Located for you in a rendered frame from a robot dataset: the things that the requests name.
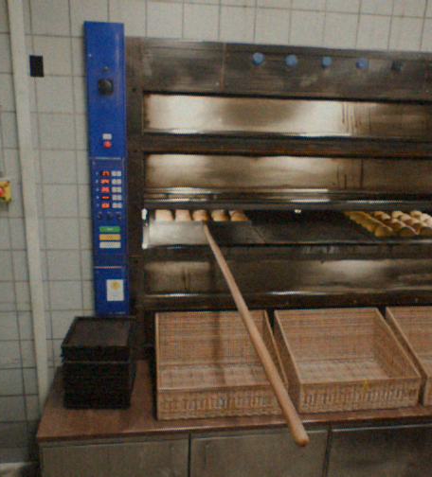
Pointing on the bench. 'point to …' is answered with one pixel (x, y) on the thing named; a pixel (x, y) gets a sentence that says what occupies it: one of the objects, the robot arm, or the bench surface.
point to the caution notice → (115, 290)
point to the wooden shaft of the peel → (261, 351)
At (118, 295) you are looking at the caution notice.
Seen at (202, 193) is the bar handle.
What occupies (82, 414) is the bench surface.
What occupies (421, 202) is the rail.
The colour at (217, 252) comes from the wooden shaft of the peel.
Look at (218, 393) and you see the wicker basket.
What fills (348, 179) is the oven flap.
